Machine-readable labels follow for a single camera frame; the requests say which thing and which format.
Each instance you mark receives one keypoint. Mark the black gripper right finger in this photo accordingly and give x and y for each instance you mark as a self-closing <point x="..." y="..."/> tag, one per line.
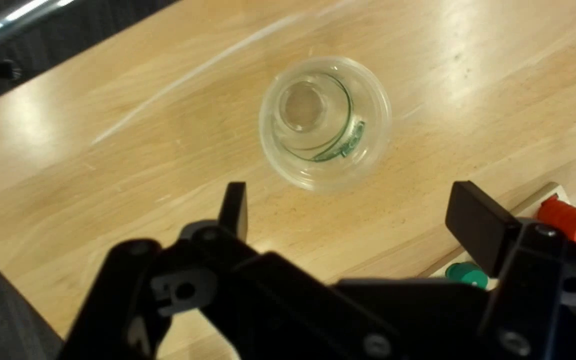
<point x="480" y="226"/>

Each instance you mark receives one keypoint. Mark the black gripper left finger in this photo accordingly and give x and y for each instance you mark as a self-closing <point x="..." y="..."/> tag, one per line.
<point x="234" y="266"/>

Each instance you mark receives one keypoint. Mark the green cylinder block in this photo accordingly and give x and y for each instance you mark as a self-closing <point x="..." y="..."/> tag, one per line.
<point x="467" y="273"/>

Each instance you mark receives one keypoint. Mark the red cylinder block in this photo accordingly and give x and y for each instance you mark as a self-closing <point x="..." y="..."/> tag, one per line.
<point x="568" y="220"/>

